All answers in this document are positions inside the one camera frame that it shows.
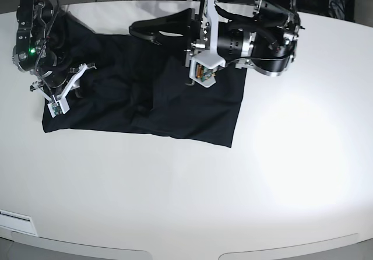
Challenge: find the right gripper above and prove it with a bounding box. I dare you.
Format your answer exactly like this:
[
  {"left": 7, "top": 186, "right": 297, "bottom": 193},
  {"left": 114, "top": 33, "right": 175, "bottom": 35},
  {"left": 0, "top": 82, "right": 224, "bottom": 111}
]
[{"left": 28, "top": 63, "right": 97, "bottom": 104}]

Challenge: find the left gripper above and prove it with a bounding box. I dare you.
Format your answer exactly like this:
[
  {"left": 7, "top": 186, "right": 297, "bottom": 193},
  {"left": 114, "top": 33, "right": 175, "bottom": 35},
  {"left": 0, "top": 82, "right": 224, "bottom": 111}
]
[{"left": 129, "top": 0, "right": 256, "bottom": 86}]

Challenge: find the black T-shirt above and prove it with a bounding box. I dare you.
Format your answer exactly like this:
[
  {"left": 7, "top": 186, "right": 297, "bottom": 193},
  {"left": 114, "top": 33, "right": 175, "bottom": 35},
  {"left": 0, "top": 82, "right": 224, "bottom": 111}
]
[{"left": 42, "top": 14, "right": 246, "bottom": 147}]

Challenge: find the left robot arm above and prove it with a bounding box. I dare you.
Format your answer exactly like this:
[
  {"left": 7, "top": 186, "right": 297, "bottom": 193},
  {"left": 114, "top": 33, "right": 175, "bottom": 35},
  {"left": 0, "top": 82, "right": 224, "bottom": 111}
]
[{"left": 129, "top": 0, "right": 302, "bottom": 88}]

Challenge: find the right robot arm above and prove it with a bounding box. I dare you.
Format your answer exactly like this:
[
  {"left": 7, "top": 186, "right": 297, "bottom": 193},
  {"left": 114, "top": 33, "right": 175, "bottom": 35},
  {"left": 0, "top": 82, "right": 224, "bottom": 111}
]
[{"left": 12, "top": 0, "right": 94, "bottom": 105}]

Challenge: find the white label plate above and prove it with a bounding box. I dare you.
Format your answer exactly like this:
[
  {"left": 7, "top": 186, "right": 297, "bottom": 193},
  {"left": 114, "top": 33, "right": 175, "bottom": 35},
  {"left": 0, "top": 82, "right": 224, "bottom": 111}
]
[{"left": 1, "top": 209, "right": 38, "bottom": 237}]

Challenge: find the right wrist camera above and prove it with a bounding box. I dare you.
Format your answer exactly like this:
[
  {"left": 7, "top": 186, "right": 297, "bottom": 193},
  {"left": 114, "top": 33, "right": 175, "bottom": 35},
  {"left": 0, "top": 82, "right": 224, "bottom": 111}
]
[{"left": 47, "top": 99, "right": 70, "bottom": 118}]

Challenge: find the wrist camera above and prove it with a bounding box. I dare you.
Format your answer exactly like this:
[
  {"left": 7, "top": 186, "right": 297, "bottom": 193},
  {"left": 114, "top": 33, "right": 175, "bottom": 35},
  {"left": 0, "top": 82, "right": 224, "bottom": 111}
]
[
  {"left": 189, "top": 51, "right": 226, "bottom": 88},
  {"left": 47, "top": 99, "right": 70, "bottom": 118}
]

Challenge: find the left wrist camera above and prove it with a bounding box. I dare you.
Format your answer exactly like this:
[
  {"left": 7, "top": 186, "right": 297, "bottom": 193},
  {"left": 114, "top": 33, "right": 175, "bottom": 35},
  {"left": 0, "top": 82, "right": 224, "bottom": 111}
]
[{"left": 189, "top": 51, "right": 226, "bottom": 88}]

